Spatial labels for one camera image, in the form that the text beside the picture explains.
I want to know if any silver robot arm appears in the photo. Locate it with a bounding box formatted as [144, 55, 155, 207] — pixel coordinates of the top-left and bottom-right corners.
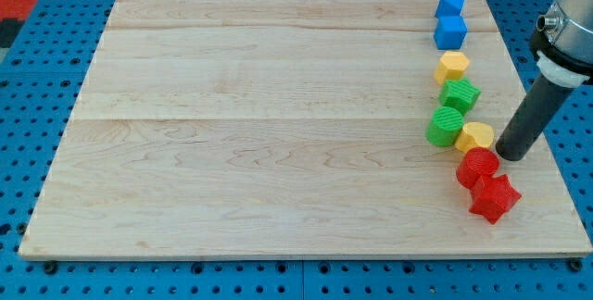
[530, 0, 592, 88]

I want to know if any green circle block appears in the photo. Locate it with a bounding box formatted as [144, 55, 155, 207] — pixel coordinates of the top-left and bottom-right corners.
[425, 106, 464, 147]

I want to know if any red circle block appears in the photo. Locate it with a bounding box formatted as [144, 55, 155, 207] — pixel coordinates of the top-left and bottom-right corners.
[456, 147, 499, 189]

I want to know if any wooden board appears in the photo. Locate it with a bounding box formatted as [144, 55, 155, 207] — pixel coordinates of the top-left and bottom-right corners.
[19, 0, 592, 261]

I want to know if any green star block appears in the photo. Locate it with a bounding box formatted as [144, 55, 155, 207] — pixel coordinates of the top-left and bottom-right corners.
[438, 78, 482, 115]

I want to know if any yellow hexagon block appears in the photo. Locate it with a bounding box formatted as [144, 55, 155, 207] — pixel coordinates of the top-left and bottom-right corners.
[434, 51, 471, 85]

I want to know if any yellow heart block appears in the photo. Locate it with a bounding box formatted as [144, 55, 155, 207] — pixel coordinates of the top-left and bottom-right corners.
[454, 122, 494, 153]

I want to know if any blue cube block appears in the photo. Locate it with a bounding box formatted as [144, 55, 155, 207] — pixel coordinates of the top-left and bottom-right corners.
[434, 16, 468, 50]

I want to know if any blue triangle block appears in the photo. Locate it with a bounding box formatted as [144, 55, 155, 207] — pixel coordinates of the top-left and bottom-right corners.
[435, 0, 465, 19]

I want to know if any red star block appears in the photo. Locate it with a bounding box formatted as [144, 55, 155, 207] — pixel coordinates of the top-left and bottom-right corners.
[469, 174, 522, 224]

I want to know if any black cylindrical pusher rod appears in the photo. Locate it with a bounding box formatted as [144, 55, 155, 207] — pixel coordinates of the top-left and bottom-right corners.
[495, 75, 574, 161]

